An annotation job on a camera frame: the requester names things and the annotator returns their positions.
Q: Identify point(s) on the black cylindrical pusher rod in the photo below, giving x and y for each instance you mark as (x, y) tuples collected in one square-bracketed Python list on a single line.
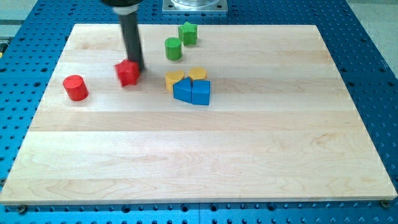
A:
[(132, 42)]

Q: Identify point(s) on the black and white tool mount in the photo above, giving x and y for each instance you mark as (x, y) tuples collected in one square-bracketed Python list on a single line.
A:
[(123, 7)]

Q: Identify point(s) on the light wooden board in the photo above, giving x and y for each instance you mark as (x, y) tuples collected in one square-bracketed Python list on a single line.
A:
[(280, 127)]

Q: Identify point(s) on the left board clamp screw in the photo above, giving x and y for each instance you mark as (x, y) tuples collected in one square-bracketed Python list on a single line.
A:
[(22, 209)]

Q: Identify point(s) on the board clamp screw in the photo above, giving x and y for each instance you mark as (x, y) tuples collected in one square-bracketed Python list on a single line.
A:
[(385, 204), (22, 209)]

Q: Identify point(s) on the right board clamp screw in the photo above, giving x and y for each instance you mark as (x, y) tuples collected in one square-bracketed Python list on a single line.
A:
[(385, 204)]

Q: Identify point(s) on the green cylinder block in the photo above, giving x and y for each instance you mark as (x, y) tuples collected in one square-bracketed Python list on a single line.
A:
[(173, 48)]

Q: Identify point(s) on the green star block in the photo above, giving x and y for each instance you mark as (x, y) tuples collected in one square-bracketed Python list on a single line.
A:
[(187, 33)]

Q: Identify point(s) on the yellow heart block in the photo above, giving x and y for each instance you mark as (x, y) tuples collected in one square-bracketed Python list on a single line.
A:
[(172, 78)]

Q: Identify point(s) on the yellow hexagon block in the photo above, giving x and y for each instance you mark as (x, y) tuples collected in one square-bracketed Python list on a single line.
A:
[(197, 73)]

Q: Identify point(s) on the red cylinder block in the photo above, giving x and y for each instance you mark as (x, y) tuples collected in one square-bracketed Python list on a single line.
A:
[(75, 88)]

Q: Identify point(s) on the blue triangular block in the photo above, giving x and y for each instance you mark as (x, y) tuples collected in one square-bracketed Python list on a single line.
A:
[(182, 90)]

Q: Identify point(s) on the blue cube block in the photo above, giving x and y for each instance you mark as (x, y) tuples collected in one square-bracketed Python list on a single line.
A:
[(201, 90)]

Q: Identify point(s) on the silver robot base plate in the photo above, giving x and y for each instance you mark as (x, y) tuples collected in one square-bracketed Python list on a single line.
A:
[(194, 6)]

